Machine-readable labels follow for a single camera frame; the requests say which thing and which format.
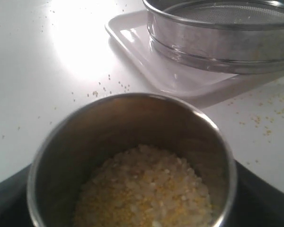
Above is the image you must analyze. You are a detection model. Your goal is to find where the stainless steel cup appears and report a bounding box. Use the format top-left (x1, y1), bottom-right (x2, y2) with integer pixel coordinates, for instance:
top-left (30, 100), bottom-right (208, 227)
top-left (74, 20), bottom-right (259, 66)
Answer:
top-left (27, 93), bottom-right (238, 227)

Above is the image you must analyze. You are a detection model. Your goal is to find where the white square plastic tray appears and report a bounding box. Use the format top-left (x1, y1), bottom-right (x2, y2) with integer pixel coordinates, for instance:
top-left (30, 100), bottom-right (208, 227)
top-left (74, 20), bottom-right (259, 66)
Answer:
top-left (105, 10), bottom-right (284, 107)

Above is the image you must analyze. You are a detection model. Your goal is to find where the yellow white grain mix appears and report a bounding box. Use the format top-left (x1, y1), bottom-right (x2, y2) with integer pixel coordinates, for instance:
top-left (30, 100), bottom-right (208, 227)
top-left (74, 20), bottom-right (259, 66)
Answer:
top-left (73, 145), bottom-right (213, 227)

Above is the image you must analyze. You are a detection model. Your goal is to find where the round stainless steel sieve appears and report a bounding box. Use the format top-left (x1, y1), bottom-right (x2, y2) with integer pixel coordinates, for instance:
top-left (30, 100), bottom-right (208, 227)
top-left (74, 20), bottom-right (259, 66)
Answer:
top-left (144, 0), bottom-right (284, 74)

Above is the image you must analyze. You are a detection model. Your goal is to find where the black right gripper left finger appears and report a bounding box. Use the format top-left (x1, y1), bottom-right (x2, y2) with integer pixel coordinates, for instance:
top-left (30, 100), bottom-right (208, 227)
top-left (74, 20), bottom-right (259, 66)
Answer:
top-left (0, 166), bottom-right (33, 227)

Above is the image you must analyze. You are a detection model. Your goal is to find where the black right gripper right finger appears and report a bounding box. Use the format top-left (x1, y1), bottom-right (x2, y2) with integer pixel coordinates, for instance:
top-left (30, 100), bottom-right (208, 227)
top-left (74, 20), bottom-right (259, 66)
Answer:
top-left (228, 162), bottom-right (284, 227)

